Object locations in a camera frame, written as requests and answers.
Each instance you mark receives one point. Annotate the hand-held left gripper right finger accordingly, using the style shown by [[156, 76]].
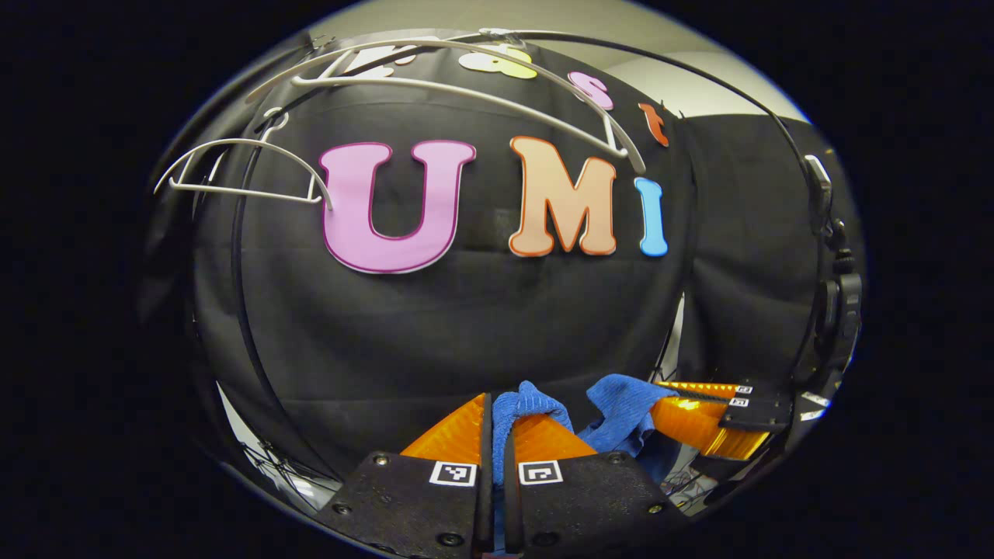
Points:
[[512, 505]]

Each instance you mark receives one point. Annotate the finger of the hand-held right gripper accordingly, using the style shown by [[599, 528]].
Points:
[[757, 418], [703, 387]]

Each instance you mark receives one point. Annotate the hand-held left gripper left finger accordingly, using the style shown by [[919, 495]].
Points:
[[484, 497]]

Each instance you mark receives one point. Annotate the black metal clothes rack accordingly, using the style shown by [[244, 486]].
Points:
[[241, 272]]

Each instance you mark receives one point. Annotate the white plastic clothes hanger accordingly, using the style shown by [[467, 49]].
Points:
[[233, 144], [466, 92]]

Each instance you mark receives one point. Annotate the black backdrop cloth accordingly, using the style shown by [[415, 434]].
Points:
[[466, 334]]

